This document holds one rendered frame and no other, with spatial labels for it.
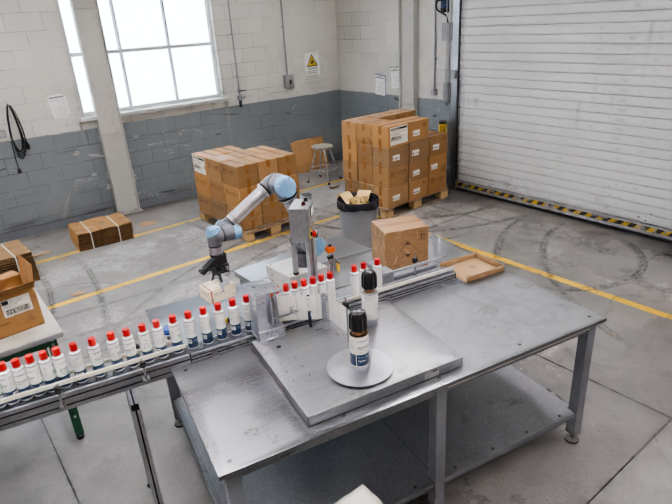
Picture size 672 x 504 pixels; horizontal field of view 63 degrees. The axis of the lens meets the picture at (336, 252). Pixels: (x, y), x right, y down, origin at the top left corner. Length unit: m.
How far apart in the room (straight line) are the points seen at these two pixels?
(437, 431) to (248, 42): 7.06
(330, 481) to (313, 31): 7.63
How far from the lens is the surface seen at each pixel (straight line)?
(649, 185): 6.62
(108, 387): 2.84
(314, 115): 9.54
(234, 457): 2.29
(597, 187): 6.87
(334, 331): 2.85
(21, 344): 3.57
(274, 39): 9.06
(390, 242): 3.44
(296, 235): 2.87
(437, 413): 2.69
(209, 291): 3.09
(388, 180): 6.73
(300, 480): 3.02
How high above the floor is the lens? 2.37
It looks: 23 degrees down
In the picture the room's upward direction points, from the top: 3 degrees counter-clockwise
